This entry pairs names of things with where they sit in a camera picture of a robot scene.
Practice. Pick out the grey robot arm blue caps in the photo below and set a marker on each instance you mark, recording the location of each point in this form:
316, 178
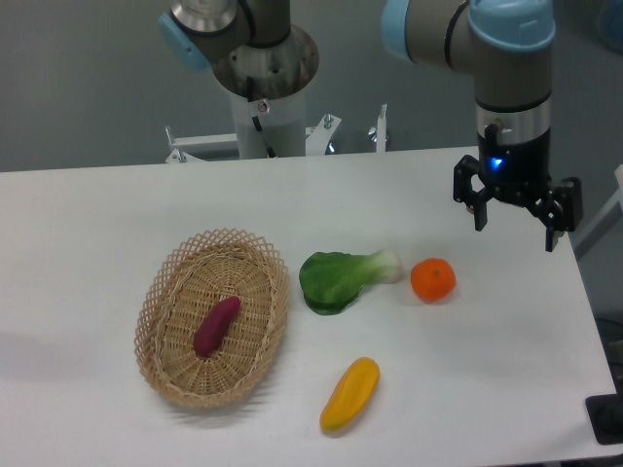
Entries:
505, 46

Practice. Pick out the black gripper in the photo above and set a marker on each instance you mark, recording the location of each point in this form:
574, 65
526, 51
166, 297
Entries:
518, 174

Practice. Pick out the purple sweet potato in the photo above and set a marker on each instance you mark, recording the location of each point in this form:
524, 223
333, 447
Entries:
215, 326

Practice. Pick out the green bok choy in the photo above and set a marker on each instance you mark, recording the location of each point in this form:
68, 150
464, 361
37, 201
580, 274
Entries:
331, 281

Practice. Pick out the orange tangerine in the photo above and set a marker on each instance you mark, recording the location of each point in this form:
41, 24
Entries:
433, 279

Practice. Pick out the woven wicker oval basket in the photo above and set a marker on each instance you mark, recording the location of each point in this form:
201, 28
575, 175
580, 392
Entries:
201, 272

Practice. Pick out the white metal mounting frame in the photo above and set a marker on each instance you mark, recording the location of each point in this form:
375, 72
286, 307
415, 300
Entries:
204, 144

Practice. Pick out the black device at table edge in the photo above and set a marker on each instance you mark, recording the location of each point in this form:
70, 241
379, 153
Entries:
605, 413

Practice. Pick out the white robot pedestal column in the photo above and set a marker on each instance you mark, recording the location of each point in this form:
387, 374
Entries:
270, 82

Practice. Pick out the yellow mango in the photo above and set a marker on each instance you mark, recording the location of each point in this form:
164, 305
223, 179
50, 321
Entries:
351, 395

